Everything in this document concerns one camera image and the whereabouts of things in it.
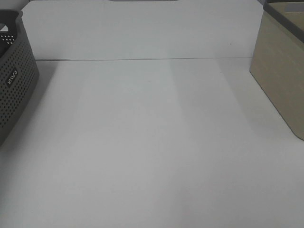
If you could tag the beige storage box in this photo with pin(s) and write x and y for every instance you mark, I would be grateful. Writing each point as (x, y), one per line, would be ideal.
(278, 60)

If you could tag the grey perforated plastic basket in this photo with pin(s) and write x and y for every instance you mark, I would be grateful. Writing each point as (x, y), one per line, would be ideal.
(19, 72)

